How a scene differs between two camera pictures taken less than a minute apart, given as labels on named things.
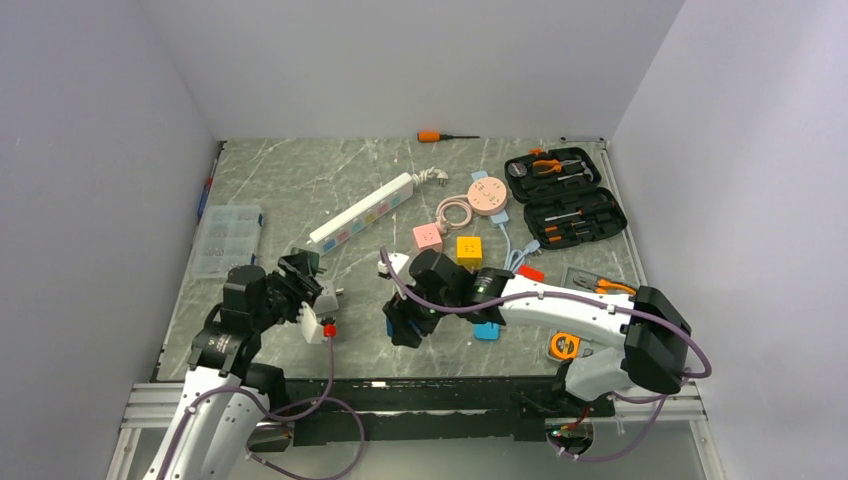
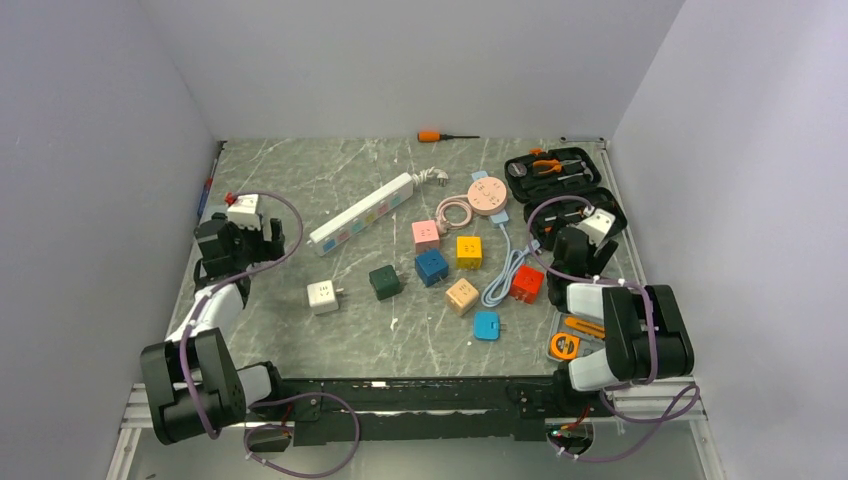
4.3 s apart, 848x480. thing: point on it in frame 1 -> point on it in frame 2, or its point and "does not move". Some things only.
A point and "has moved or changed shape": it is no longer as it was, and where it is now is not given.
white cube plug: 327,301 does not move
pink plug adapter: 428,237 does not move
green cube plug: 307,261 -> 384,281
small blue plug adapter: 489,331 does not move
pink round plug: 487,195 does not move
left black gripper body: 284,298 -> 250,246
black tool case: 563,203 does not move
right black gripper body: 401,307 -> 596,263
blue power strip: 498,219 does not move
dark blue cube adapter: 404,331 has moved or changed shape
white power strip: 362,215 does not move
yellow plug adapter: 469,251 does not move
